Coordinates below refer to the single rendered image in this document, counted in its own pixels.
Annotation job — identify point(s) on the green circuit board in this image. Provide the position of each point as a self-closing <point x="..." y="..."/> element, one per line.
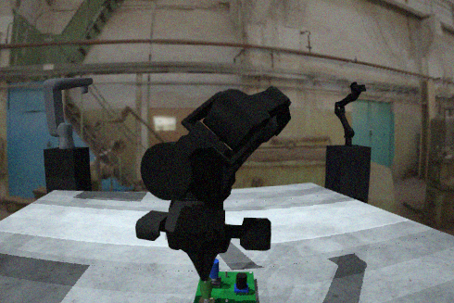
<point x="226" y="287"/>

